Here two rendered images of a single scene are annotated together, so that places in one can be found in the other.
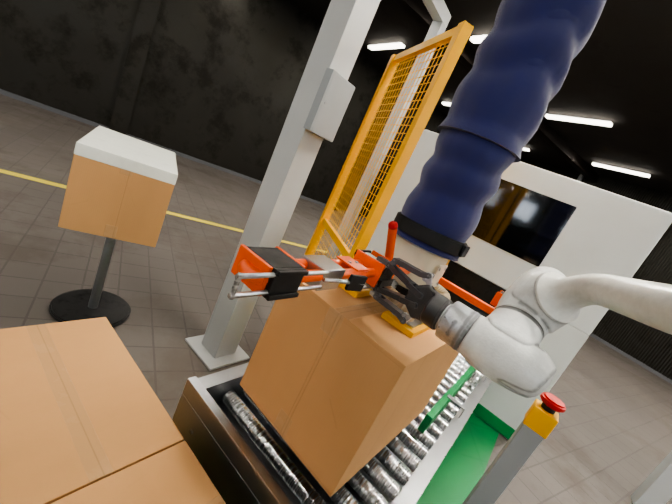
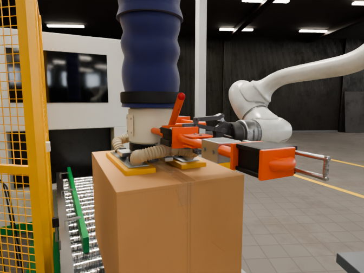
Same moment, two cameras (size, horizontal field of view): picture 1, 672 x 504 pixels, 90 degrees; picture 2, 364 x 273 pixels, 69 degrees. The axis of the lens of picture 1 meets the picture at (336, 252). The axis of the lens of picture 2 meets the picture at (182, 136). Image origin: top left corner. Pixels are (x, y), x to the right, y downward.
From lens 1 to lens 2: 0.68 m
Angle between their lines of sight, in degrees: 57
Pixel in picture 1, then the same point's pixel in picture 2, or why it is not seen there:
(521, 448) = not seen: hidden behind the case
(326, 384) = (204, 236)
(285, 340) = (150, 246)
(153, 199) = not seen: outside the picture
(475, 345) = (268, 134)
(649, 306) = (336, 69)
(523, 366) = (286, 128)
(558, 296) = (269, 89)
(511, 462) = not seen: hidden behind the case
